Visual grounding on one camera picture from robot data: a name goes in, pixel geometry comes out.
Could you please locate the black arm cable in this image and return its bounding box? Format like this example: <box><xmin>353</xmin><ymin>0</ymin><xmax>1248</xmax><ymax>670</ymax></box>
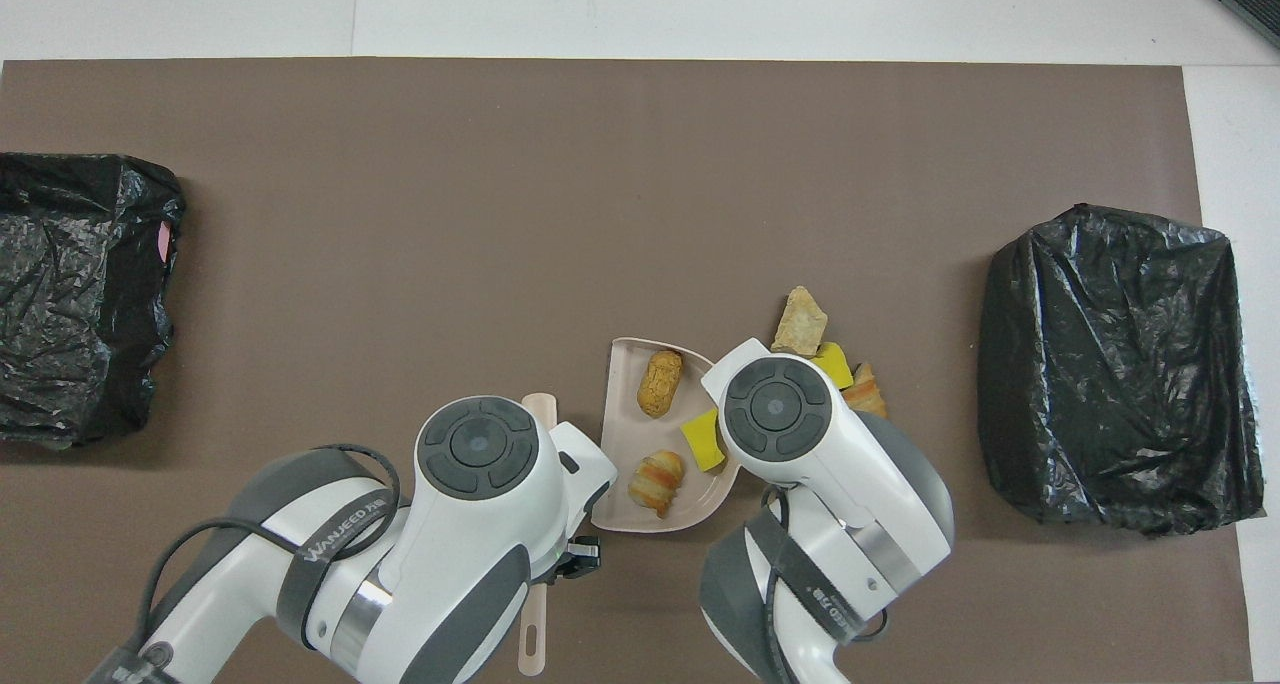
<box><xmin>135</xmin><ymin>444</ymin><xmax>401</xmax><ymax>665</ymax></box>
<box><xmin>758</xmin><ymin>484</ymin><xmax>891</xmax><ymax>684</ymax></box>

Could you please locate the brown table mat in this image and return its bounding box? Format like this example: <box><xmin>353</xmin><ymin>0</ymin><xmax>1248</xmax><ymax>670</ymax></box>
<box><xmin>0</xmin><ymin>58</ymin><xmax>1256</xmax><ymax>684</ymax></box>

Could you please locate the black bag-lined bin pink mark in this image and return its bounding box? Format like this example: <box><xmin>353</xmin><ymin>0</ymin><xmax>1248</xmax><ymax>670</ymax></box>
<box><xmin>0</xmin><ymin>152</ymin><xmax>187</xmax><ymax>452</ymax></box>

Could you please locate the striped croissant bread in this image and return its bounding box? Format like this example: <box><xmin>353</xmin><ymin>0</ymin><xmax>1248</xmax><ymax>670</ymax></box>
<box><xmin>627</xmin><ymin>450</ymin><xmax>687</xmax><ymax>519</ymax></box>

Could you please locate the small striped croissant piece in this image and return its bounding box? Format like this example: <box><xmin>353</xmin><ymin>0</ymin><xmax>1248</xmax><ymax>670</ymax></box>
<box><xmin>842</xmin><ymin>363</ymin><xmax>889</xmax><ymax>420</ymax></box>

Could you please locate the curved yellow sponge piece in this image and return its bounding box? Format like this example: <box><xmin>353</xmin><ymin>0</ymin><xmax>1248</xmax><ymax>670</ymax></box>
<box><xmin>680</xmin><ymin>408</ymin><xmax>727</xmax><ymax>473</ymax></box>

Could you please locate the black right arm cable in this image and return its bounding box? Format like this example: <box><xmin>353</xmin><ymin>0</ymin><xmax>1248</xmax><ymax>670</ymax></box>
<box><xmin>758</xmin><ymin>484</ymin><xmax>891</xmax><ymax>684</ymax></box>

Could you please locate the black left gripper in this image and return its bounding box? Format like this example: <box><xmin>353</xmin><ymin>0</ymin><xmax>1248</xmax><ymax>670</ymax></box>
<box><xmin>545</xmin><ymin>534</ymin><xmax>603</xmax><ymax>585</ymax></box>

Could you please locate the yellow sponge block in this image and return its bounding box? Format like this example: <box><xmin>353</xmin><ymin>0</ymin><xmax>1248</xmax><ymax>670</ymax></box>
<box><xmin>810</xmin><ymin>342</ymin><xmax>856</xmax><ymax>392</ymax></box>

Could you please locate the beige plastic dustpan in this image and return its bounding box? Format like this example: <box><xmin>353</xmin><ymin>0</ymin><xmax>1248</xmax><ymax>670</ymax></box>
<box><xmin>590</xmin><ymin>336</ymin><xmax>743</xmax><ymax>535</ymax></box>

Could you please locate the pale angular bread chunk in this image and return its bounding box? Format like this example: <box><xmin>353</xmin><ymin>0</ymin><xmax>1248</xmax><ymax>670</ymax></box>
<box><xmin>770</xmin><ymin>285</ymin><xmax>830</xmax><ymax>357</ymax></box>

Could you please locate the oval brown bread roll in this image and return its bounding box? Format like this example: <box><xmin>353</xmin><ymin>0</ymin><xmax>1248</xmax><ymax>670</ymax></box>
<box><xmin>637</xmin><ymin>350</ymin><xmax>685</xmax><ymax>420</ymax></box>

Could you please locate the beige hand brush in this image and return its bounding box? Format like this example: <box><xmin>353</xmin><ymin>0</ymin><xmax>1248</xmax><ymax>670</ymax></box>
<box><xmin>517</xmin><ymin>392</ymin><xmax>558</xmax><ymax>677</ymax></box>

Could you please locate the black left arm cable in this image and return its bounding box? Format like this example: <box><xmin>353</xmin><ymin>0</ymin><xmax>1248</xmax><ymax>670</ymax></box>
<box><xmin>135</xmin><ymin>444</ymin><xmax>401</xmax><ymax>665</ymax></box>

